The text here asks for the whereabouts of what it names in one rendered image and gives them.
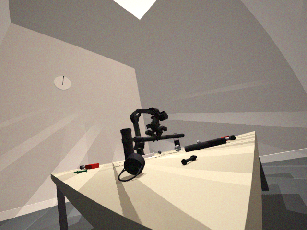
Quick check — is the black bolt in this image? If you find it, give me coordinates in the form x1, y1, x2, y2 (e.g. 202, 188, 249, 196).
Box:
181, 155, 197, 165

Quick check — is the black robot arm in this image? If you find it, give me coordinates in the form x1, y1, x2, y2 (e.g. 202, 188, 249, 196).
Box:
130, 108, 168, 155

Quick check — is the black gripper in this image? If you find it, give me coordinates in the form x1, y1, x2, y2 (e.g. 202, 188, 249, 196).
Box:
145, 121, 167, 141

